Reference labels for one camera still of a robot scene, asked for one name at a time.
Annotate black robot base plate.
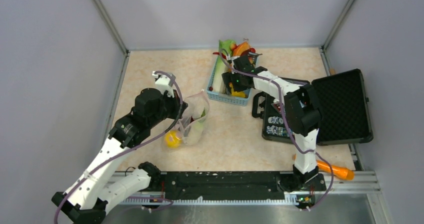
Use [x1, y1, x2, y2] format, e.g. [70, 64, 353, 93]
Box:
[145, 171, 327, 201]

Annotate yellow toy bell pepper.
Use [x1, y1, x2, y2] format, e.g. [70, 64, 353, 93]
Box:
[229, 83, 247, 98]

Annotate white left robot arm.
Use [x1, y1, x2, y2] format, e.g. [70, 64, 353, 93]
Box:
[51, 87, 188, 224]

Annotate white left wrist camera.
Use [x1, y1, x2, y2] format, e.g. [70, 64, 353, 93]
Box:
[152, 71, 176, 98]

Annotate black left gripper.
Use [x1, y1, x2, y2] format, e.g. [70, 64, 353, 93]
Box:
[148, 88, 189, 127]

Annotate red toy chili pepper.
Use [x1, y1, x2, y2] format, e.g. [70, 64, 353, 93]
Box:
[213, 52, 227, 59]

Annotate light blue plastic basket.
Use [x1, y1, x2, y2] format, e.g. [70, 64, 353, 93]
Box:
[206, 57, 252, 106]

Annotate green white toy cabbage stalk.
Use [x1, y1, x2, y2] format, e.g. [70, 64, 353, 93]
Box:
[212, 39, 237, 93]

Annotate black poker chip case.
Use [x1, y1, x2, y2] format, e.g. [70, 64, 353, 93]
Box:
[251, 69, 374, 146]

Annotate orange handled tool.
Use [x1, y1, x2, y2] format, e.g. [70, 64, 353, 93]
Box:
[293, 156, 355, 183]

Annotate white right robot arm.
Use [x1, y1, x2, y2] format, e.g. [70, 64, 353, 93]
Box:
[219, 54, 323, 190]

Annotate clear zip bag pink dots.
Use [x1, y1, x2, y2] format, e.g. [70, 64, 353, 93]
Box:
[162, 90, 210, 149]

